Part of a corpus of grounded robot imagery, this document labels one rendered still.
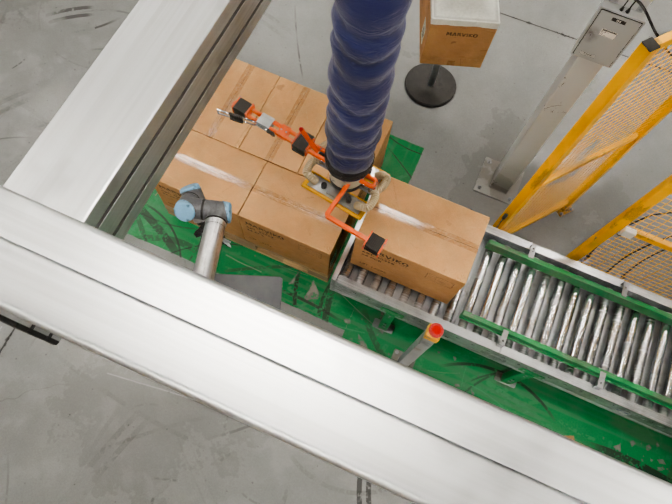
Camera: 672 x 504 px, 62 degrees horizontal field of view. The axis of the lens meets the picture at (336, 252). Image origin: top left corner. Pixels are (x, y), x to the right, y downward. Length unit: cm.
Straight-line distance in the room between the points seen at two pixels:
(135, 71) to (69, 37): 436
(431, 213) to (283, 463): 174
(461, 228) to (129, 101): 243
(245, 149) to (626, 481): 327
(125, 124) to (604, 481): 56
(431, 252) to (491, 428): 250
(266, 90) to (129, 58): 307
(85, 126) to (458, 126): 388
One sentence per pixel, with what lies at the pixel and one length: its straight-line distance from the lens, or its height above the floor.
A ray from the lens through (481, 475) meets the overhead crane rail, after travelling 40.
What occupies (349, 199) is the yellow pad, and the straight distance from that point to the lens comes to 269.
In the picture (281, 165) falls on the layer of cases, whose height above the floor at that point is 54.
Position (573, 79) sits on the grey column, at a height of 127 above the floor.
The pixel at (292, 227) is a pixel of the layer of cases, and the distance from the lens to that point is 330.
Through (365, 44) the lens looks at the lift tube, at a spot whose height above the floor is 223.
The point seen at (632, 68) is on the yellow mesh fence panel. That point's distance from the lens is 234.
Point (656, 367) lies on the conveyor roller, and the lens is 364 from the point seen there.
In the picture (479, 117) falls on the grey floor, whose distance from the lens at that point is 451.
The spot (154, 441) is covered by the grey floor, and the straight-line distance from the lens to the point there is 371.
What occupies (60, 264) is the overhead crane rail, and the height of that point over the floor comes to 320.
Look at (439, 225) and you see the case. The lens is 295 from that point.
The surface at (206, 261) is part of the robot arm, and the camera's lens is 226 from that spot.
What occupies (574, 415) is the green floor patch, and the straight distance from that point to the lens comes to 397.
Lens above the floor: 360
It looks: 70 degrees down
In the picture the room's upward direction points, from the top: 8 degrees clockwise
